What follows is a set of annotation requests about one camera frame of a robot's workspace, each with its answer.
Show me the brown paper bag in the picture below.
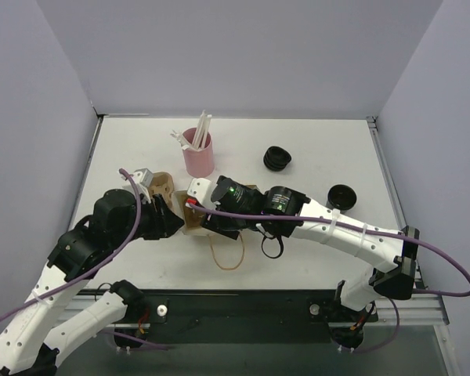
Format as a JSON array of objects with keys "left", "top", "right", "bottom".
[{"left": 172, "top": 183, "right": 259, "bottom": 271}]

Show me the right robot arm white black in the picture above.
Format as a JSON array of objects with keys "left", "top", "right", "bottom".
[{"left": 188, "top": 177, "right": 419, "bottom": 320}]

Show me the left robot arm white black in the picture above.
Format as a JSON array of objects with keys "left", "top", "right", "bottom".
[{"left": 0, "top": 189, "right": 184, "bottom": 375}]

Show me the stack of black lids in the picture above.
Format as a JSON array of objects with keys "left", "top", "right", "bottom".
[{"left": 263, "top": 146, "right": 291, "bottom": 172}]

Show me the pink straw holder cup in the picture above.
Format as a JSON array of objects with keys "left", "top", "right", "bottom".
[{"left": 183, "top": 133, "right": 215, "bottom": 178}]

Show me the white paper straw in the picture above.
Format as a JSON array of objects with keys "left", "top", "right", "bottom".
[
  {"left": 191, "top": 110, "right": 207, "bottom": 150},
  {"left": 198, "top": 114, "right": 212, "bottom": 150}
]

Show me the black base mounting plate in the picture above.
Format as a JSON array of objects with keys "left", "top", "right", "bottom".
[{"left": 113, "top": 288, "right": 377, "bottom": 345}]

